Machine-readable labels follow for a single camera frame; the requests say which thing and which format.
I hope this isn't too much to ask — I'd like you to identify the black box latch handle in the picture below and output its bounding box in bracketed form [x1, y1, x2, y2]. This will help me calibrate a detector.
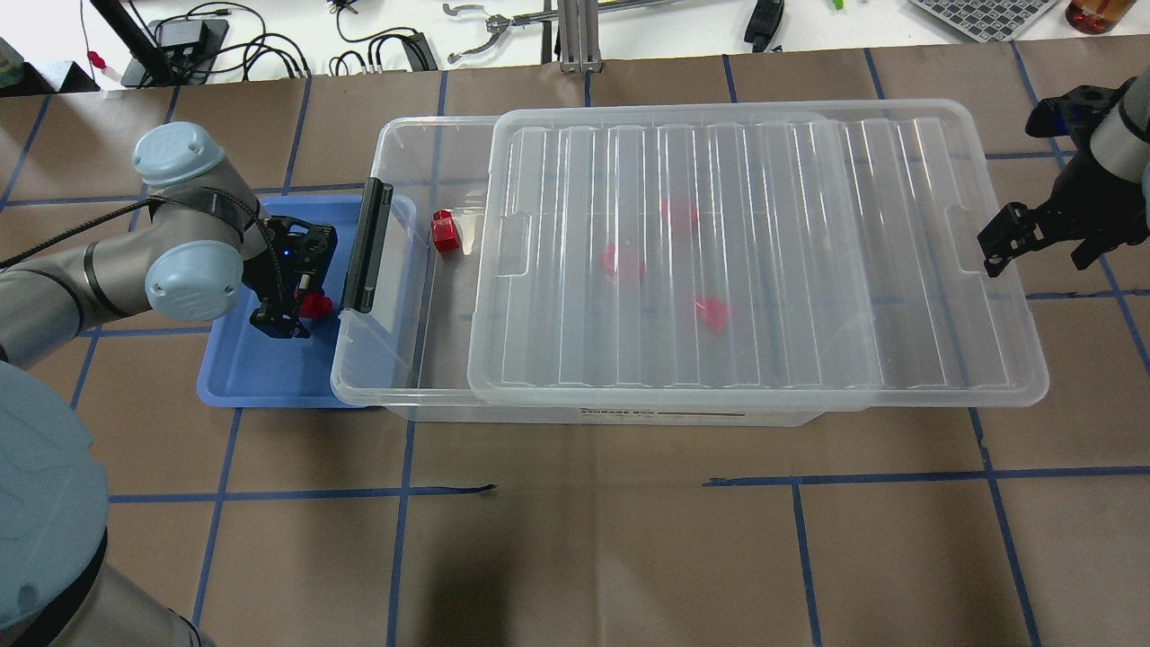
[342, 177, 394, 313]

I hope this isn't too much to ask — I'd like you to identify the aluminium frame post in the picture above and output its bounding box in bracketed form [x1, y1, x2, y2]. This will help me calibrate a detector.
[557, 0, 603, 74]

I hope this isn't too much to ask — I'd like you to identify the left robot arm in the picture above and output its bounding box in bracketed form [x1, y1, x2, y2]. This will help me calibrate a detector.
[3, 122, 337, 646]

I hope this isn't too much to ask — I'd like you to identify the black monitor stand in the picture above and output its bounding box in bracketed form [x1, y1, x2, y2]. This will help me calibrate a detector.
[84, 1, 230, 87]

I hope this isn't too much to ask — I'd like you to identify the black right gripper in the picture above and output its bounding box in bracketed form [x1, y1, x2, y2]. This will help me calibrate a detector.
[978, 79, 1149, 278]

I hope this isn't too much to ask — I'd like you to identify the black camera cable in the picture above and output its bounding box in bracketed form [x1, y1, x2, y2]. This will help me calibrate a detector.
[0, 187, 270, 270]

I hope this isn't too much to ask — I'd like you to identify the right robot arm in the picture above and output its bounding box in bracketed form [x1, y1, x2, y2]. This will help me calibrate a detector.
[978, 71, 1149, 279]

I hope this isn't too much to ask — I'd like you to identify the black cable bundle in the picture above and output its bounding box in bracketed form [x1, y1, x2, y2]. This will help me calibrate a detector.
[127, 0, 440, 84]

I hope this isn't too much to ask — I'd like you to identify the red block under lid front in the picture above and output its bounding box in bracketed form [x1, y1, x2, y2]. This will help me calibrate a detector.
[693, 296, 730, 336]

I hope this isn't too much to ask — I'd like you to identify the clear plastic storage box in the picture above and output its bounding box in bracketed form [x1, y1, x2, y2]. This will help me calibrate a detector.
[330, 115, 817, 429]

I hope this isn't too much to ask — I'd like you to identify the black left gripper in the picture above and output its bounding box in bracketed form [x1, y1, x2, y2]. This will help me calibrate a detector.
[243, 219, 338, 340]

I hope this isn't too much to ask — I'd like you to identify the clear plastic box lid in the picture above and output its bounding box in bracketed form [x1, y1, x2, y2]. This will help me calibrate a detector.
[465, 99, 1050, 413]

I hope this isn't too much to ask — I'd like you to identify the blue plastic tray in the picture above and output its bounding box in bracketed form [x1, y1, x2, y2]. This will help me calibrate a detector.
[197, 193, 361, 409]

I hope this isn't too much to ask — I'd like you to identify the black handheld device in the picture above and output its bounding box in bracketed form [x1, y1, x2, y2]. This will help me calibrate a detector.
[743, 0, 785, 53]

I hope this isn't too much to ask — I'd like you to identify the black power adapter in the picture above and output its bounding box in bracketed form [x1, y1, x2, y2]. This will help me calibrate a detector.
[155, 20, 210, 57]

